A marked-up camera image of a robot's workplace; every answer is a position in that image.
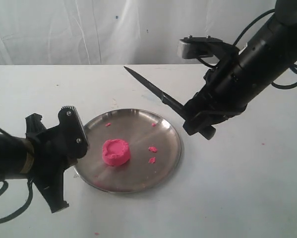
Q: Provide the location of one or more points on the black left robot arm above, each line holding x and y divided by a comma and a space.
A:
16, 157

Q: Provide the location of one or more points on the pink crumb upper right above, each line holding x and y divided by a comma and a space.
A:
153, 149

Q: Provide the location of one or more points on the pink crumb lower right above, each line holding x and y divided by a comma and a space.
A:
152, 160

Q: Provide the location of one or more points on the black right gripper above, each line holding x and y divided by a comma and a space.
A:
204, 111

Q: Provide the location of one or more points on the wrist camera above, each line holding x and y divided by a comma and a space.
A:
72, 130
204, 47

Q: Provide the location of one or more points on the pink dough lump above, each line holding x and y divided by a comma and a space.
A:
115, 152

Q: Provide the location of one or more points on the black knife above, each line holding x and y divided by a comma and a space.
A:
163, 96

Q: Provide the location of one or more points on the white backdrop curtain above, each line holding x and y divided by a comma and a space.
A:
115, 31

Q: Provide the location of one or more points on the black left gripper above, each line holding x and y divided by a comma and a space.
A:
51, 160

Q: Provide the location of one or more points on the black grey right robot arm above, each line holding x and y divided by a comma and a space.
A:
240, 75

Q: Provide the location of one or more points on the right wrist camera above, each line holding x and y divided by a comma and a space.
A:
204, 47

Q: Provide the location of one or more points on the round steel plate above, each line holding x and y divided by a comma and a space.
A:
135, 127

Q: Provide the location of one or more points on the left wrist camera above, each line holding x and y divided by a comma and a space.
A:
72, 130

